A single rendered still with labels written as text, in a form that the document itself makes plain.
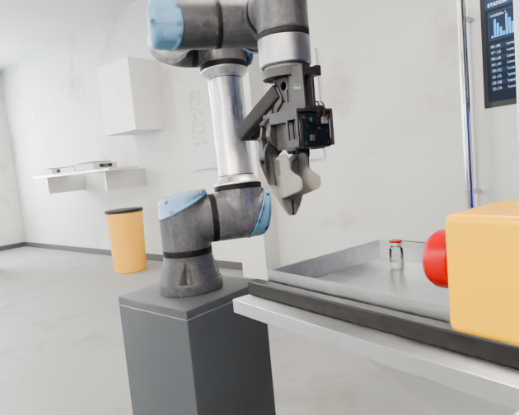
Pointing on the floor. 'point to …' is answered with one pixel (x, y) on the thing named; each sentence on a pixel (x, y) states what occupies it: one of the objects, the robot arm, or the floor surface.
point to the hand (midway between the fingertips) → (288, 206)
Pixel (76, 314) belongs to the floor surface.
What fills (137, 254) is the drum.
